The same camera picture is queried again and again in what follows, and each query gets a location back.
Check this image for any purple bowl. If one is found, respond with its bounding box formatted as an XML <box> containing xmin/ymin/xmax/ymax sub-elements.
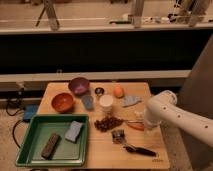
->
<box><xmin>68</xmin><ymin>77</ymin><xmax>90</xmax><ymax>96</ymax></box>

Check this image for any blue box on floor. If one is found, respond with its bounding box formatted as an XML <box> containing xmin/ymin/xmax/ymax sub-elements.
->
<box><xmin>23</xmin><ymin>105</ymin><xmax>38</xmax><ymax>122</ymax></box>

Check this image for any white cup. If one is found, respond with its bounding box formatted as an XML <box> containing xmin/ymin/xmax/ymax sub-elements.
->
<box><xmin>99</xmin><ymin>94</ymin><xmax>114</xmax><ymax>114</ymax></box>

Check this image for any grey blue sponge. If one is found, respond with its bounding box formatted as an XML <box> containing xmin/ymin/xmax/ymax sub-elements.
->
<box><xmin>65</xmin><ymin>121</ymin><xmax>83</xmax><ymax>142</ymax></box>

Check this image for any bunch of dark grapes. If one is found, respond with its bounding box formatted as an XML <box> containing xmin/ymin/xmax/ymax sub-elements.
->
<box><xmin>94</xmin><ymin>117</ymin><xmax>123</xmax><ymax>132</ymax></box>

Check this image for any black cable on floor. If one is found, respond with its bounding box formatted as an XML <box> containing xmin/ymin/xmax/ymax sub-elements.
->
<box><xmin>5</xmin><ymin>96</ymin><xmax>25</xmax><ymax>148</ymax></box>

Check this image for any yellow corn cob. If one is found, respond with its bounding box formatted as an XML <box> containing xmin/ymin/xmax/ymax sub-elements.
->
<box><xmin>134</xmin><ymin>111</ymin><xmax>143</xmax><ymax>121</ymax></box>

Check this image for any dark brown block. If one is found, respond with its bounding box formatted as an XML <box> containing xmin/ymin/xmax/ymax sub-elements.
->
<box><xmin>41</xmin><ymin>133</ymin><xmax>61</xmax><ymax>160</ymax></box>

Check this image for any black handled metal spatula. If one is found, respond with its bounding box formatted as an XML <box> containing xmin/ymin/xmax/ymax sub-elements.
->
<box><xmin>111</xmin><ymin>129</ymin><xmax>157</xmax><ymax>157</ymax></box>

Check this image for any blue grey oval object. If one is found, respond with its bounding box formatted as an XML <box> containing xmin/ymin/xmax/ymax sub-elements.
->
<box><xmin>82</xmin><ymin>95</ymin><xmax>93</xmax><ymax>110</ymax></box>

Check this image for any small dark round lid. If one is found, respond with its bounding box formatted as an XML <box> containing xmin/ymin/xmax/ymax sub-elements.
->
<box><xmin>95</xmin><ymin>87</ymin><xmax>104</xmax><ymax>96</ymax></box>

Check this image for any red chili pepper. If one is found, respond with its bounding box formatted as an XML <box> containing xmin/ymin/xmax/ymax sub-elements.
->
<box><xmin>127</xmin><ymin>123</ymin><xmax>144</xmax><ymax>131</ymax></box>

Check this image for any orange bowl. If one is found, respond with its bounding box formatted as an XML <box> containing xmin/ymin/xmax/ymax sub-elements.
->
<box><xmin>51</xmin><ymin>93</ymin><xmax>74</xmax><ymax>113</ymax></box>

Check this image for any green plastic tray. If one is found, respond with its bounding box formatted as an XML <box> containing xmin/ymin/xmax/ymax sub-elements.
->
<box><xmin>16</xmin><ymin>114</ymin><xmax>89</xmax><ymax>168</ymax></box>

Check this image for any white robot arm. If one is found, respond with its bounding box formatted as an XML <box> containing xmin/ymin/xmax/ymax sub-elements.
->
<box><xmin>143</xmin><ymin>90</ymin><xmax>213</xmax><ymax>147</ymax></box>

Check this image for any orange fruit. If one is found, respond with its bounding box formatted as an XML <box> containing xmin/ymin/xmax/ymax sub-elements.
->
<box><xmin>113</xmin><ymin>86</ymin><xmax>124</xmax><ymax>98</ymax></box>

